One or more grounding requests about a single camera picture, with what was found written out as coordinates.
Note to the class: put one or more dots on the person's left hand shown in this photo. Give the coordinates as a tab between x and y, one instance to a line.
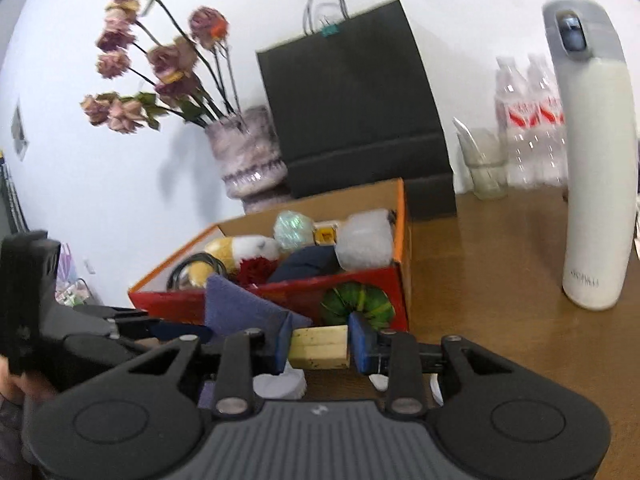
30	387

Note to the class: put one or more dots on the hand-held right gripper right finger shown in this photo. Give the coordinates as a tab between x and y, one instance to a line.
361	347

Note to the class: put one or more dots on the black paper bag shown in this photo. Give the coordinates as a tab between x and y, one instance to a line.
350	110

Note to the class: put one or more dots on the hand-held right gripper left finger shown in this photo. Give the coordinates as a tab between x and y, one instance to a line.
281	342

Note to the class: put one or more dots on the clear water bottle red label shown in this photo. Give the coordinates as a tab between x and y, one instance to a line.
515	125
550	125

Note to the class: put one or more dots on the wooden desktop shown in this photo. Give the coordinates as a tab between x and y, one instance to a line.
500	285

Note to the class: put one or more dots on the red fabric flower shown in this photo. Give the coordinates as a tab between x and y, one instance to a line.
252	269

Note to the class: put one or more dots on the clear glass cup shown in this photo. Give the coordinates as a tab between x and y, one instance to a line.
485	170

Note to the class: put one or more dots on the white charger plug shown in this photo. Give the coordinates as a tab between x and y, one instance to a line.
280	385

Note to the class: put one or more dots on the red cardboard box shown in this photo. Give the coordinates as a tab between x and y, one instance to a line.
280	297

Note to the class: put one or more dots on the cream thermos flask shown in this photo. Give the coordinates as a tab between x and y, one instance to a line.
595	160

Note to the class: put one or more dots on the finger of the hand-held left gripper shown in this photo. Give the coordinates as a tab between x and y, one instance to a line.
112	311
172	331

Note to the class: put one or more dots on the iridescent cellophane bag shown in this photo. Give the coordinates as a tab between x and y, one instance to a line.
294	230

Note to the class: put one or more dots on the small white adapter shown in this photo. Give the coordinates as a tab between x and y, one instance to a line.
380	382

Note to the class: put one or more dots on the dried pink roses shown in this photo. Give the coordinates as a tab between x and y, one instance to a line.
170	60

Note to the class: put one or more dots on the white earbud case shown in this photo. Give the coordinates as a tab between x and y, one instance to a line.
436	390

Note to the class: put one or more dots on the purple ceramic vase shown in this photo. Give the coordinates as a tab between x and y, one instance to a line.
245	150

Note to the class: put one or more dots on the white wall outlet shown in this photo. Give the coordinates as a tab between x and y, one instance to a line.
19	132

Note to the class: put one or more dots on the purple fabric pouch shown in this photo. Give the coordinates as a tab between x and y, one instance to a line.
240	310

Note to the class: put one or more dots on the beige wooden block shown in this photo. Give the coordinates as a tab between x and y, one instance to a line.
320	347

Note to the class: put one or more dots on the translucent cotton swab box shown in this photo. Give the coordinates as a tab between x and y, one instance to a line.
365	242

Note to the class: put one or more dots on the white and tan plush toy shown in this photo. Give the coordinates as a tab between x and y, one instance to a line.
250	249

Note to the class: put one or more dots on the small yellow box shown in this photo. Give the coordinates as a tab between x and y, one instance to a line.
326	234

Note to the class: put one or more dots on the navy zip pouch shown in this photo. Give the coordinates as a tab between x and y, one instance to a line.
307	262

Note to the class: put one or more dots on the teal binder clip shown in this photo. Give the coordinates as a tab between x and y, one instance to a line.
330	30

